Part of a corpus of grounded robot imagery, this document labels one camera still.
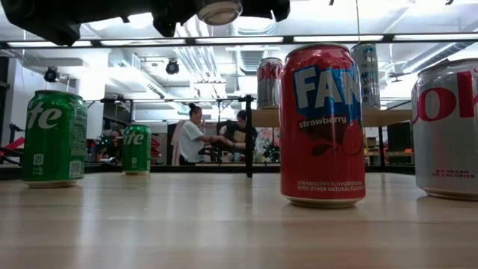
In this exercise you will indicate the black background monitor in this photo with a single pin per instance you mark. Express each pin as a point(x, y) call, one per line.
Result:
point(399, 136)

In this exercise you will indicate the black ceiling spotlight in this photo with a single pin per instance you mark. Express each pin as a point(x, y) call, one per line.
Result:
point(172, 67)
point(51, 74)

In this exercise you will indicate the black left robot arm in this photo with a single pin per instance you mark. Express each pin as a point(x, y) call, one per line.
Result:
point(37, 18)

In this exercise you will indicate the wooden shelf black legs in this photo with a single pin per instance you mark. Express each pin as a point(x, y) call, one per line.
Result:
point(384, 117)

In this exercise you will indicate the white slim Celsius can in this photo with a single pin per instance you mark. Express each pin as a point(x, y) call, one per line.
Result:
point(369, 74)

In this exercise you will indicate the background robot green lights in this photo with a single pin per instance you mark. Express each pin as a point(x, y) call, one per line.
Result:
point(272, 153)
point(102, 141)

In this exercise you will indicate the silver Diet Coke can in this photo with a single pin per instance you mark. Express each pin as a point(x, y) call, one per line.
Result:
point(269, 86)
point(218, 11)
point(444, 142)

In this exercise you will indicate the black overhead frame beam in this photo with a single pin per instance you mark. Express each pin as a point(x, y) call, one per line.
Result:
point(96, 43)

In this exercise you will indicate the person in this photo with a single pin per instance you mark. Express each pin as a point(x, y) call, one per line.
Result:
point(115, 145)
point(239, 132)
point(190, 142)

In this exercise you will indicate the red storage bin rack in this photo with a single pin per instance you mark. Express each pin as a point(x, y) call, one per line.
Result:
point(156, 147)

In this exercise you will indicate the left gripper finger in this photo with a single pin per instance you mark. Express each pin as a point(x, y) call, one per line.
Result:
point(269, 7)
point(170, 16)

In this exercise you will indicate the white hanging cloth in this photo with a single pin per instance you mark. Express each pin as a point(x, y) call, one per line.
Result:
point(175, 145)

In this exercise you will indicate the red Fanta strawberry can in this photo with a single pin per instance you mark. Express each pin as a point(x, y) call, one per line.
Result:
point(321, 149)

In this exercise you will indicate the green Sprite can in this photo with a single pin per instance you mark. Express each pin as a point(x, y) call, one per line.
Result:
point(136, 149)
point(52, 142)

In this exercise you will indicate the floral patterned cloth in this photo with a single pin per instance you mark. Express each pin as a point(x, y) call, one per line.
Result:
point(266, 136)

